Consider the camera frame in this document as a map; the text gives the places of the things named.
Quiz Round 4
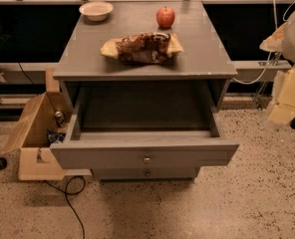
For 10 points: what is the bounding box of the brown chip bag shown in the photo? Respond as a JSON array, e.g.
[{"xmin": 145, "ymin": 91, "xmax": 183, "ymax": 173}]
[{"xmin": 101, "ymin": 32, "xmax": 183, "ymax": 64}]

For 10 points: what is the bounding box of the white bowl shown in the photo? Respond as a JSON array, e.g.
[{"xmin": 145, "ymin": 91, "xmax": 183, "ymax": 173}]
[{"xmin": 79, "ymin": 1, "xmax": 114, "ymax": 22}]

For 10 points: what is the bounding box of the blue snack bag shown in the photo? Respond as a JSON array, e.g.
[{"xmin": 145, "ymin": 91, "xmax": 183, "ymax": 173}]
[{"xmin": 47, "ymin": 129, "xmax": 66, "ymax": 143}]

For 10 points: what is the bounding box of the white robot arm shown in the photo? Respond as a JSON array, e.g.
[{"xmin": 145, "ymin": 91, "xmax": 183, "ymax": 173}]
[{"xmin": 259, "ymin": 11, "xmax": 295, "ymax": 125}]

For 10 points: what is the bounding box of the metal can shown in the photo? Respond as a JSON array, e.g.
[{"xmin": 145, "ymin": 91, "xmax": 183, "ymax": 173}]
[{"xmin": 54, "ymin": 111, "xmax": 65, "ymax": 127}]

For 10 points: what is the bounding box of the black floor cable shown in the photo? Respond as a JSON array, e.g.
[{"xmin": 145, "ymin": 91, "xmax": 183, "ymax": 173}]
[{"xmin": 43, "ymin": 175, "xmax": 87, "ymax": 239}]

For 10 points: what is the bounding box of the red apple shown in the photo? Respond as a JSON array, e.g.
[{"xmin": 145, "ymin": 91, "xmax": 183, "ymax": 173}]
[{"xmin": 156, "ymin": 6, "xmax": 175, "ymax": 28}]

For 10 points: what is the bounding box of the grey drawer cabinet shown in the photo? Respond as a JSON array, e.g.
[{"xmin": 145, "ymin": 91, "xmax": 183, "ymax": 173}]
[{"xmin": 51, "ymin": 1, "xmax": 238, "ymax": 180}]

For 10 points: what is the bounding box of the grey bottom drawer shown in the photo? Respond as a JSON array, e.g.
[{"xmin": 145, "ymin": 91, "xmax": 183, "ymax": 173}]
[{"xmin": 92, "ymin": 167, "xmax": 200, "ymax": 181}]

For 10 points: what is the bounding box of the grey top drawer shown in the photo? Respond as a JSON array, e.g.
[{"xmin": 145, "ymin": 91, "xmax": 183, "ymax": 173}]
[{"xmin": 51, "ymin": 82, "xmax": 238, "ymax": 170}]

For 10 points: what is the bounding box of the white hanging cable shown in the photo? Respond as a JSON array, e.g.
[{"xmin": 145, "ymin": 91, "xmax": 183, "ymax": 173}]
[{"xmin": 232, "ymin": 0, "xmax": 295, "ymax": 86}]

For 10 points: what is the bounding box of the cardboard box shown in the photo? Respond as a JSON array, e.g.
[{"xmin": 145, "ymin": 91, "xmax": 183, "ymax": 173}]
[{"xmin": 3, "ymin": 68, "xmax": 71, "ymax": 180}]

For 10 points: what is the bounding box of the grey drawer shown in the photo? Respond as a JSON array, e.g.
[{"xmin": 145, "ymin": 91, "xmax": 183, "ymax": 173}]
[
  {"xmin": 92, "ymin": 167, "xmax": 200, "ymax": 181},
  {"xmin": 51, "ymin": 82, "xmax": 238, "ymax": 170}
]

